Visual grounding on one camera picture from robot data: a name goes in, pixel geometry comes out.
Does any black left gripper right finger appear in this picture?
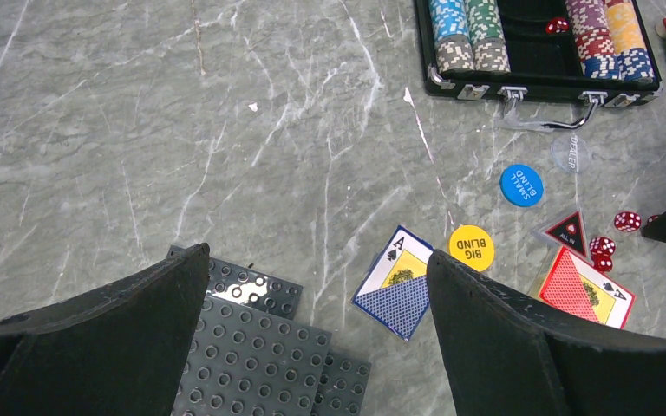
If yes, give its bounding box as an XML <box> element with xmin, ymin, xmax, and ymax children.
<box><xmin>427</xmin><ymin>250</ymin><xmax>666</xmax><ymax>415</ymax></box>

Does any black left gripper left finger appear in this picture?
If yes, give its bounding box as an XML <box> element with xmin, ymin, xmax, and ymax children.
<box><xmin>0</xmin><ymin>243</ymin><xmax>210</xmax><ymax>415</ymax></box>

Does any red backed card deck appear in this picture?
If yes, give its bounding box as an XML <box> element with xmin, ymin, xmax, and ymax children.
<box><xmin>529</xmin><ymin>247</ymin><xmax>636</xmax><ymax>329</ymax></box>

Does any black triangular all-in marker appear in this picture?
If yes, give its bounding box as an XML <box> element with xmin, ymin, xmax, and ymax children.
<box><xmin>532</xmin><ymin>208</ymin><xmax>588</xmax><ymax>257</ymax></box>

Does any yellow big blind button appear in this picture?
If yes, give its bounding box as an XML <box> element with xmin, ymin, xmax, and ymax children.
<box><xmin>448</xmin><ymin>224</ymin><xmax>495</xmax><ymax>272</ymax></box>

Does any large dark grey baseplate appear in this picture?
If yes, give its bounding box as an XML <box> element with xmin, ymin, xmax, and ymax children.
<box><xmin>172</xmin><ymin>296</ymin><xmax>331</xmax><ymax>416</ymax></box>

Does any clear dealer button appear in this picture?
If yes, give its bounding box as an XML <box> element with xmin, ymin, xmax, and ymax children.
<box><xmin>551</xmin><ymin>134</ymin><xmax>591</xmax><ymax>174</ymax></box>

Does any blue small blind button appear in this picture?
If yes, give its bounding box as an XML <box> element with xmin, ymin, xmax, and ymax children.
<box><xmin>499</xmin><ymin>164</ymin><xmax>545</xmax><ymax>207</ymax></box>

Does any lower dark grey baseplate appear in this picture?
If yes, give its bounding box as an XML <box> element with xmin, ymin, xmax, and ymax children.
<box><xmin>166</xmin><ymin>245</ymin><xmax>372</xmax><ymax>416</ymax></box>

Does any yellow and blue chip stack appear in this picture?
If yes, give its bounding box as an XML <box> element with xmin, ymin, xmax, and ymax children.
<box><xmin>604</xmin><ymin>0</ymin><xmax>655</xmax><ymax>83</ymax></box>

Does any black poker chip case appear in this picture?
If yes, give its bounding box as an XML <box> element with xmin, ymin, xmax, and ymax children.
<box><xmin>415</xmin><ymin>1</ymin><xmax>663</xmax><ymax>131</ymax></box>

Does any purple red blue chip stack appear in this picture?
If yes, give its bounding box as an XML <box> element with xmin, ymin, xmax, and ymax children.
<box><xmin>565</xmin><ymin>0</ymin><xmax>621</xmax><ymax>80</ymax></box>

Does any green and grey chip stack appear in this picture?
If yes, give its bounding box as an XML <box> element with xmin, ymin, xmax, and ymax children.
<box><xmin>466</xmin><ymin>0</ymin><xmax>511</xmax><ymax>74</ymax></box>

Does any blue and grey chip stack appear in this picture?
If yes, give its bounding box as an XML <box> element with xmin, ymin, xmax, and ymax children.
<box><xmin>428</xmin><ymin>0</ymin><xmax>475</xmax><ymax>74</ymax></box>

